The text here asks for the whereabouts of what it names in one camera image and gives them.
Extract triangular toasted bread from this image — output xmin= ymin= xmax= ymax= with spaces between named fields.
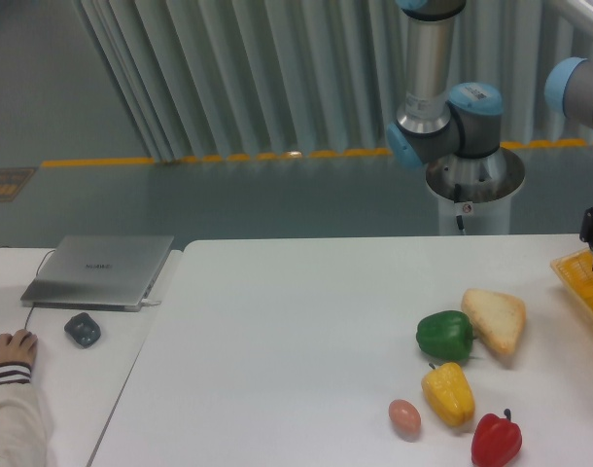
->
xmin=461 ymin=288 xmax=526 ymax=356

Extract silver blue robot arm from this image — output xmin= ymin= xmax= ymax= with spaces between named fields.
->
xmin=386 ymin=1 xmax=593 ymax=270

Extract forearm in cream sleeve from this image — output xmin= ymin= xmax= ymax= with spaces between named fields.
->
xmin=0 ymin=362 xmax=48 ymax=467

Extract yellow plastic basket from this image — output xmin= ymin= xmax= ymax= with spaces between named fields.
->
xmin=550 ymin=250 xmax=593 ymax=327

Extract person's hand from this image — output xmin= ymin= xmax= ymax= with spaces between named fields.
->
xmin=0 ymin=329 xmax=38 ymax=368

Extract green bell pepper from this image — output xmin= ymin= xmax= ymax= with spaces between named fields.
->
xmin=415 ymin=310 xmax=474 ymax=362

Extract yellow bell pepper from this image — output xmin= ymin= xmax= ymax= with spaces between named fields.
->
xmin=421 ymin=362 xmax=475 ymax=427

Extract red bell pepper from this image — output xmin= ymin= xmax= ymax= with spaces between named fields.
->
xmin=471 ymin=409 xmax=522 ymax=467

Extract pink egg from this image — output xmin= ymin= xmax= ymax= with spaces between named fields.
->
xmin=388 ymin=399 xmax=421 ymax=435

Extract grey pleated curtain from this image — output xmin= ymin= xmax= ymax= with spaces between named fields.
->
xmin=77 ymin=1 xmax=593 ymax=162

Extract silver closed laptop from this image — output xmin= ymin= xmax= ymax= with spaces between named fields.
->
xmin=20 ymin=235 xmax=173 ymax=311

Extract dark grey small device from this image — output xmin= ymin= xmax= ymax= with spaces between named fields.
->
xmin=64 ymin=312 xmax=101 ymax=348

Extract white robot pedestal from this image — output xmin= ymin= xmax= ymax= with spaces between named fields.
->
xmin=426 ymin=148 xmax=525 ymax=235

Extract black pedestal cable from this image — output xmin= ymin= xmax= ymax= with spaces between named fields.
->
xmin=452 ymin=183 xmax=468 ymax=237

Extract grey mouse cable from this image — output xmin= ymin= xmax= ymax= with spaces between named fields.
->
xmin=21 ymin=248 xmax=58 ymax=333

